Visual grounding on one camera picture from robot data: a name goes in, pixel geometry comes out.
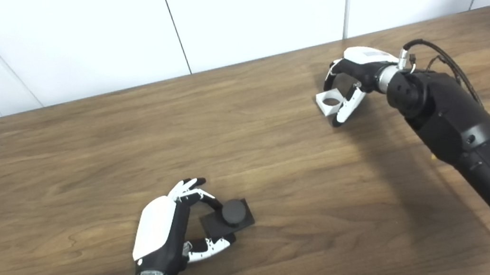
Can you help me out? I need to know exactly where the black peg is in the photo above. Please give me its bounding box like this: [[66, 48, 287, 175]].
[[197, 197, 257, 240]]

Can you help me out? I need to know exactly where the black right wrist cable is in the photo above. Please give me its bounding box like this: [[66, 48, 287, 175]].
[[396, 31, 485, 120]]

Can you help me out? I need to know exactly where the white square piece with hole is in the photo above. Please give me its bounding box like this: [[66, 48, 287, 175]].
[[314, 87, 348, 118]]

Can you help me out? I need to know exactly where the black white robot left hand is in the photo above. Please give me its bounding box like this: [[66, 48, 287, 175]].
[[123, 173, 241, 275]]

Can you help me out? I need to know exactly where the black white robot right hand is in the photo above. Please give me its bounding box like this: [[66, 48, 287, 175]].
[[319, 41, 408, 128]]

